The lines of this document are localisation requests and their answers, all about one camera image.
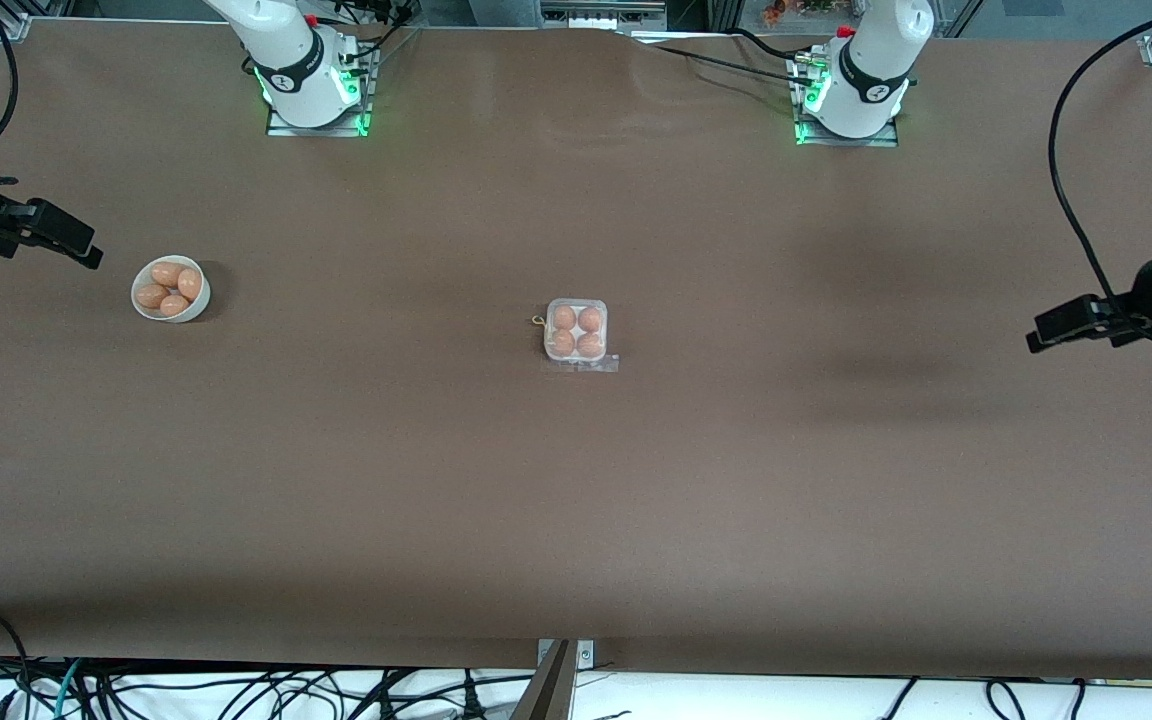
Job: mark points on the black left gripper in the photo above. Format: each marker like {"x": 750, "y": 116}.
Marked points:
{"x": 1149, "y": 293}

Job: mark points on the clear plastic egg carton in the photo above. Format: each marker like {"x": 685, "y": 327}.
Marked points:
{"x": 576, "y": 331}

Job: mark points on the brown egg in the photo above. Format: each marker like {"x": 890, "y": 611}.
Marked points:
{"x": 152, "y": 295}
{"x": 174, "y": 305}
{"x": 563, "y": 318}
{"x": 562, "y": 342}
{"x": 167, "y": 273}
{"x": 589, "y": 344}
{"x": 590, "y": 319}
{"x": 190, "y": 284}

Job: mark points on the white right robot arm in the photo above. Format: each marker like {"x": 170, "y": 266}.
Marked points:
{"x": 296, "y": 70}

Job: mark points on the white round bowl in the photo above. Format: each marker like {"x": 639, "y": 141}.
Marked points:
{"x": 200, "y": 306}

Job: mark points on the brown table cover sheet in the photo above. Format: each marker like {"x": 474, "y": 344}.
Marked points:
{"x": 736, "y": 480}

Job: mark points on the orange background object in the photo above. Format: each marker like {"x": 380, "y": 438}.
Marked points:
{"x": 776, "y": 12}

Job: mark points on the grey metal equipment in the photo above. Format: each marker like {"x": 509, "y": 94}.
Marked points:
{"x": 636, "y": 20}

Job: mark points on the small silver bracket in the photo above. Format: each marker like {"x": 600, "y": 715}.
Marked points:
{"x": 586, "y": 655}

